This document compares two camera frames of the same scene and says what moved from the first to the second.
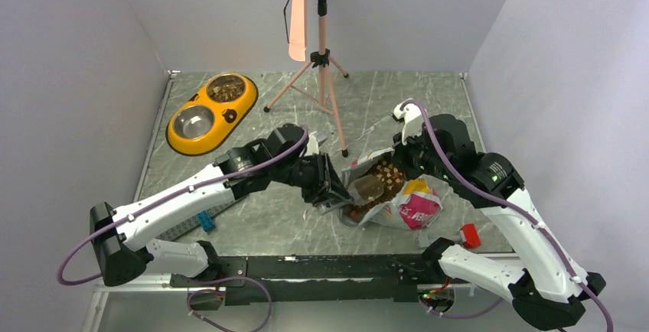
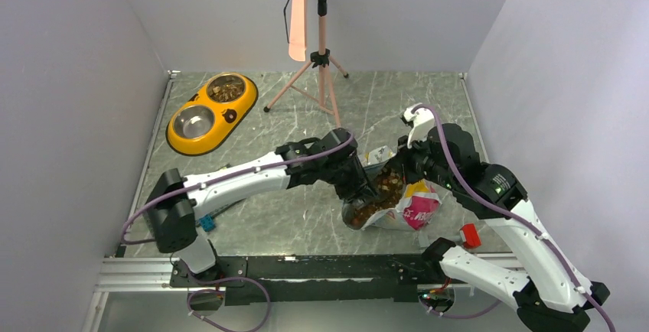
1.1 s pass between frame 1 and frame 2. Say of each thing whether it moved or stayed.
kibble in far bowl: stayed
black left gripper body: moved
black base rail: stayed
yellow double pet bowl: stayed
